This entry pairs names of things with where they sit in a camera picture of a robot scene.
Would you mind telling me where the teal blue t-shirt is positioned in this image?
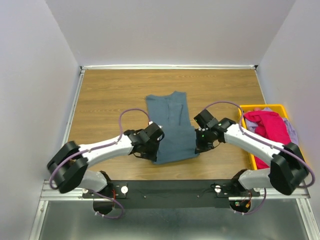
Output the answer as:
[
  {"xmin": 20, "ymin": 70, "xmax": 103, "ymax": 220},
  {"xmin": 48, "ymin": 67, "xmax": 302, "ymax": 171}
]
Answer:
[{"xmin": 145, "ymin": 91, "xmax": 199, "ymax": 165}]

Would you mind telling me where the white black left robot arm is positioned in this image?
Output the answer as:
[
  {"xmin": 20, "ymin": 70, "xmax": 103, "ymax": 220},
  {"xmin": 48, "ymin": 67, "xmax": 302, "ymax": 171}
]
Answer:
[{"xmin": 47, "ymin": 122, "xmax": 165, "ymax": 198}]

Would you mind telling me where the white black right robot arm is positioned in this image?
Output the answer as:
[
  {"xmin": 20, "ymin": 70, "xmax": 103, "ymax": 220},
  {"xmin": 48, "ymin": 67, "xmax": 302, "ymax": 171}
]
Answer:
[{"xmin": 194, "ymin": 109, "xmax": 310, "ymax": 196}]

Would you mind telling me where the lavender t-shirt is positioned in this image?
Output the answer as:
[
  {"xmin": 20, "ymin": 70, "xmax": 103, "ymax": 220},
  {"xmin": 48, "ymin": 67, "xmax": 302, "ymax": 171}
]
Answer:
[{"xmin": 244, "ymin": 106, "xmax": 300, "ymax": 146}]

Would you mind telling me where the magenta t-shirt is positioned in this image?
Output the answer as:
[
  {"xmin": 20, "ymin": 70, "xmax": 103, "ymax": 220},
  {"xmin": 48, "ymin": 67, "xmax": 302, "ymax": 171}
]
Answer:
[{"xmin": 243, "ymin": 110, "xmax": 292, "ymax": 170}]

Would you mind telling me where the yellow plastic bin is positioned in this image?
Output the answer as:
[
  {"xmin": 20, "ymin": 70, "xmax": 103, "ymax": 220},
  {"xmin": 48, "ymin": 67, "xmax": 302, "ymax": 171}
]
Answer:
[{"xmin": 237, "ymin": 103, "xmax": 307, "ymax": 170}]

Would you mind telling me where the aluminium back table rail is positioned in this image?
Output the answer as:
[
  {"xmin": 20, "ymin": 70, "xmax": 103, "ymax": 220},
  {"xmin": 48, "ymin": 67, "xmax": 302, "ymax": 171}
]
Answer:
[{"xmin": 80, "ymin": 64, "xmax": 257, "ymax": 70}]

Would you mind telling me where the aluminium table rail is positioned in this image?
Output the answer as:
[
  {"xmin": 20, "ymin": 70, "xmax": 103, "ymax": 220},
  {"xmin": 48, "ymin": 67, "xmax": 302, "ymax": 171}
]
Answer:
[
  {"xmin": 59, "ymin": 66, "xmax": 86, "ymax": 149},
  {"xmin": 80, "ymin": 64, "xmax": 257, "ymax": 70}
]

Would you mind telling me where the aluminium left table rail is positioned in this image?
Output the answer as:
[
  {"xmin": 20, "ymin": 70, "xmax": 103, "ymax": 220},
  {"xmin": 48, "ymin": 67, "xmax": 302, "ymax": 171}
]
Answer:
[{"xmin": 59, "ymin": 66, "xmax": 86, "ymax": 149}]

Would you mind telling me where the aluminium front frame rail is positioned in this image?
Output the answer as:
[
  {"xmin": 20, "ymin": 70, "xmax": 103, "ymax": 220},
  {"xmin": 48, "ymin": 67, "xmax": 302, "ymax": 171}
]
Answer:
[{"xmin": 40, "ymin": 179, "xmax": 310, "ymax": 201}]

